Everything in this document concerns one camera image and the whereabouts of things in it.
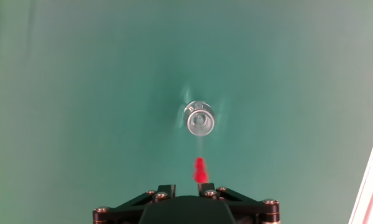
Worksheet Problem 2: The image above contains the small clear glass bottle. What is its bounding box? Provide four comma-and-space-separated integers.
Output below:
183, 100, 216, 137

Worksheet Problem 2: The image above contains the green table mat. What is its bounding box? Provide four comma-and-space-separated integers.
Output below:
0, 0, 373, 224

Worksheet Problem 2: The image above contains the aluminium table edge rail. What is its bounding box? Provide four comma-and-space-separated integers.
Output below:
348, 108, 373, 224

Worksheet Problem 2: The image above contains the glass dropper with red bulb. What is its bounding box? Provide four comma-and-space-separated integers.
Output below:
192, 136, 210, 184

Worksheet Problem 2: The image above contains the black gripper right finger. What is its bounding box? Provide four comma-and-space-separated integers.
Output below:
198, 182, 280, 224

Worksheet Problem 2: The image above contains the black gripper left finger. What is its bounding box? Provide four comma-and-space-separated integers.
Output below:
92, 184, 177, 224

